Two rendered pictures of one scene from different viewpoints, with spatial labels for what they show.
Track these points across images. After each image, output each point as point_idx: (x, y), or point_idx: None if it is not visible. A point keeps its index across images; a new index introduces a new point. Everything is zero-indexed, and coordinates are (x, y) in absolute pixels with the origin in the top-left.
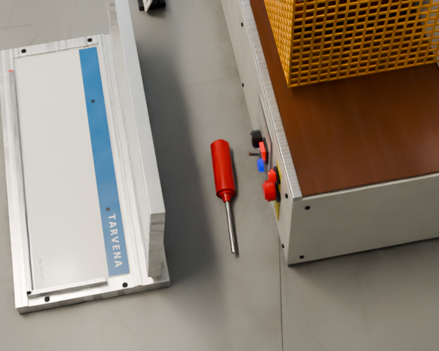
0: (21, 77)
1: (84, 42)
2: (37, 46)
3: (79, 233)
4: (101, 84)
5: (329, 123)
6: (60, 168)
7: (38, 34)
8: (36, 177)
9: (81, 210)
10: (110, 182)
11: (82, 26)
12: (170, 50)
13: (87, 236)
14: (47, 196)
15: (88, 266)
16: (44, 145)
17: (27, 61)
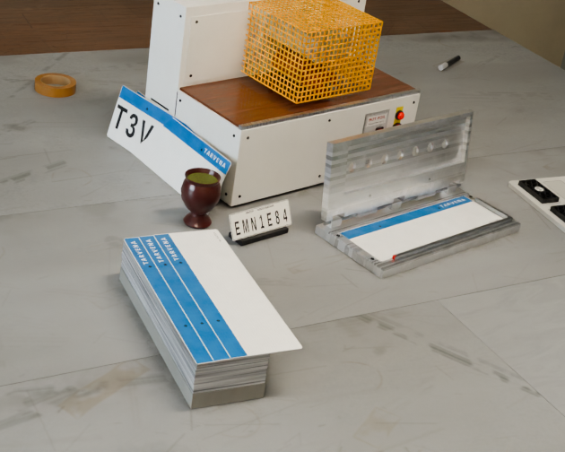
0: (391, 256)
1: (341, 237)
2: (363, 254)
3: (462, 213)
4: (365, 225)
5: (373, 85)
6: (433, 227)
7: (345, 268)
8: (448, 234)
9: (449, 215)
10: (423, 210)
11: (321, 252)
12: (308, 216)
13: (460, 211)
14: (454, 228)
15: (474, 207)
16: (426, 236)
17: (378, 256)
